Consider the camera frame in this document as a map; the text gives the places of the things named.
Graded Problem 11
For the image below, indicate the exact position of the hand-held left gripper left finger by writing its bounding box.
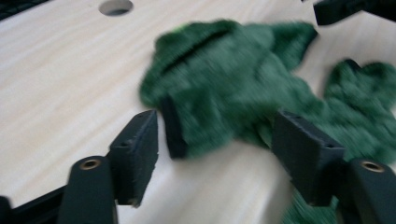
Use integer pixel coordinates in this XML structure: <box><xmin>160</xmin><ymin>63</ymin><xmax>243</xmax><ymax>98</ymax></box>
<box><xmin>108</xmin><ymin>108</ymin><xmax>160</xmax><ymax>208</ymax></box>

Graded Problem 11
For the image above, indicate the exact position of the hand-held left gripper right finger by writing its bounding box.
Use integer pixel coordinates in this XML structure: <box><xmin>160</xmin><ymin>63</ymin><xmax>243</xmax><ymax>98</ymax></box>
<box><xmin>271</xmin><ymin>109</ymin><xmax>347</xmax><ymax>207</ymax></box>

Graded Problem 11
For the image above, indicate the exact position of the green fleece garment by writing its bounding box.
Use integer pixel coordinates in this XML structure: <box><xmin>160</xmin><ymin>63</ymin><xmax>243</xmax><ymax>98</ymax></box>
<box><xmin>138</xmin><ymin>19</ymin><xmax>396</xmax><ymax>224</ymax></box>

